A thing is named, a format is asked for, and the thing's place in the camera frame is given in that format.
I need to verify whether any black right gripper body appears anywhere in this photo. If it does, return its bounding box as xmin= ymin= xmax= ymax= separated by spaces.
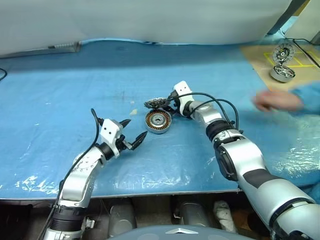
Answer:
xmin=169 ymin=95 xmax=185 ymax=117

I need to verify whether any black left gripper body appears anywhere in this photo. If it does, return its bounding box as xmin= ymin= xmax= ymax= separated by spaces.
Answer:
xmin=115 ymin=133 xmax=134 ymax=154

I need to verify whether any spoked metal rotor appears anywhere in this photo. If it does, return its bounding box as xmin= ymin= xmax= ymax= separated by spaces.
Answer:
xmin=143 ymin=97 xmax=169 ymax=109
xmin=269 ymin=63 xmax=297 ymax=82

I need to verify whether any motor housing with copper windings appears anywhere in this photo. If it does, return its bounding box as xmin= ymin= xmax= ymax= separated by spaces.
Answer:
xmin=144 ymin=110 xmax=173 ymax=135
xmin=272 ymin=42 xmax=295 ymax=63

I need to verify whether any blurred bare person hand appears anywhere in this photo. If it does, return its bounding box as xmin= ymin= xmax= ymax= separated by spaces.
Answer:
xmin=251 ymin=89 xmax=305 ymax=114

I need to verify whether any blue plastic table cover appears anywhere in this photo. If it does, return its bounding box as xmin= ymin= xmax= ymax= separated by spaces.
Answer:
xmin=0 ymin=37 xmax=320 ymax=201

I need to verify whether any dark grey rounded cylinder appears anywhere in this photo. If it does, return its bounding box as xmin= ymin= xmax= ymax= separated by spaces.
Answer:
xmin=108 ymin=199 xmax=137 ymax=237
xmin=174 ymin=199 xmax=214 ymax=227

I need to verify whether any white plastic sheet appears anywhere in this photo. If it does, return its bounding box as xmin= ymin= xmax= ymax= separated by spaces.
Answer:
xmin=0 ymin=0 xmax=294 ymax=59

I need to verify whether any brown cardboard sheet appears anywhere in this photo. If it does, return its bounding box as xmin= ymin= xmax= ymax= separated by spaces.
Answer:
xmin=239 ymin=37 xmax=320 ymax=93

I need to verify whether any grey metal bar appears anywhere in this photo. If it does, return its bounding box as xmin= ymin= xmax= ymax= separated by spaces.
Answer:
xmin=47 ymin=41 xmax=82 ymax=53

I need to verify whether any grey robot torso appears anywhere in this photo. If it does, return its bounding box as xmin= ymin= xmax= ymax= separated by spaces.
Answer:
xmin=109 ymin=223 xmax=251 ymax=240

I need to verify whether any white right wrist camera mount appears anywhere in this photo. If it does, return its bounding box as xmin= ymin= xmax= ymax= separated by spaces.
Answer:
xmin=172 ymin=80 xmax=195 ymax=116

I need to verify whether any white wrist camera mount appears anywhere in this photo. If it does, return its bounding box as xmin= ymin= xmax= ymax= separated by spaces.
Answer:
xmin=99 ymin=118 xmax=124 ymax=149
xmin=172 ymin=80 xmax=195 ymax=116

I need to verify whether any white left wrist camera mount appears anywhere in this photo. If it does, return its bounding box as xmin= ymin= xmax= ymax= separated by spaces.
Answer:
xmin=99 ymin=118 xmax=124 ymax=149

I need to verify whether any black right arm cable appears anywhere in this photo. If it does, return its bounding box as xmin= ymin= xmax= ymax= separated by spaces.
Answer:
xmin=171 ymin=92 xmax=245 ymax=134

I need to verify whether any white wrapped post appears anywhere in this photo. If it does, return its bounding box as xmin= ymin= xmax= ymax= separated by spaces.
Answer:
xmin=213 ymin=199 xmax=237 ymax=232

